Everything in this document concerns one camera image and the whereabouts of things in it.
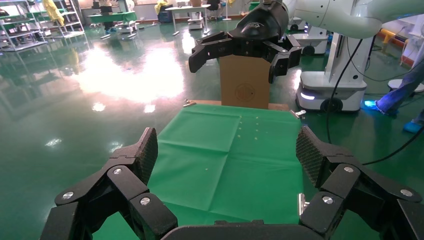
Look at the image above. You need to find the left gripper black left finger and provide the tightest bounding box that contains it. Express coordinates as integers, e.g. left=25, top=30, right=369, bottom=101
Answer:
left=39, top=127, right=180, bottom=240

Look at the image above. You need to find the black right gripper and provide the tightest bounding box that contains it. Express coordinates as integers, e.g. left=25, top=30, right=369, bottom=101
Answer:
left=188, top=1, right=303, bottom=84

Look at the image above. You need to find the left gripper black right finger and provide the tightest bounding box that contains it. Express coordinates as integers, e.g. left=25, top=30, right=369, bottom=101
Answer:
left=295, top=125, right=424, bottom=240

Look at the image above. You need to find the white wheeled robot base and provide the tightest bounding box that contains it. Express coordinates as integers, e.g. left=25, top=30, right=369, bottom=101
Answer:
left=295, top=31, right=379, bottom=113
left=287, top=24, right=329, bottom=57

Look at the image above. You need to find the carton with round print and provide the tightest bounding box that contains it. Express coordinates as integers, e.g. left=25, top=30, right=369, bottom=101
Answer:
left=219, top=53, right=272, bottom=110

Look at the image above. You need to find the white work table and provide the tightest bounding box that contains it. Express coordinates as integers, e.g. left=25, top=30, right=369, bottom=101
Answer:
left=164, top=3, right=212, bottom=37

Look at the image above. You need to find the blue shoe cover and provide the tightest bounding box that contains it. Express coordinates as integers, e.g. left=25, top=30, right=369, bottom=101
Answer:
left=402, top=120, right=424, bottom=134
left=364, top=99, right=398, bottom=116

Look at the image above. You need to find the green table cloth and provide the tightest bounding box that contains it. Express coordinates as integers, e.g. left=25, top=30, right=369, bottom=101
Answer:
left=92, top=103, right=310, bottom=240

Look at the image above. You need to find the blue trouser leg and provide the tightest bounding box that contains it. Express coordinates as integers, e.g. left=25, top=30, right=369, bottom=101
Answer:
left=375, top=59, right=424, bottom=125

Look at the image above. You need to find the green covered table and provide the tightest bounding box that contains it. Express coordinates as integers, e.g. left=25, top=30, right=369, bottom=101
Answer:
left=87, top=10, right=138, bottom=25

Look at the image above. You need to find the yellow floor barrier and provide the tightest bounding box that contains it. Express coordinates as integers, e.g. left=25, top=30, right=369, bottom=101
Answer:
left=379, top=28, right=407, bottom=46

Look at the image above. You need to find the metal shelf rack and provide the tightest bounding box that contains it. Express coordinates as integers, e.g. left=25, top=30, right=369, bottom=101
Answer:
left=41, top=0, right=85, bottom=39
left=0, top=0, right=48, bottom=53

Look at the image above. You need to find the yellow hanging garment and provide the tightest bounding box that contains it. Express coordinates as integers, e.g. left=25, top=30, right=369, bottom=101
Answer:
left=43, top=0, right=65, bottom=27

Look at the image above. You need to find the black hanging cable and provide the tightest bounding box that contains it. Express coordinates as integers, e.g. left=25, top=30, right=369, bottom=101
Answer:
left=325, top=38, right=424, bottom=166

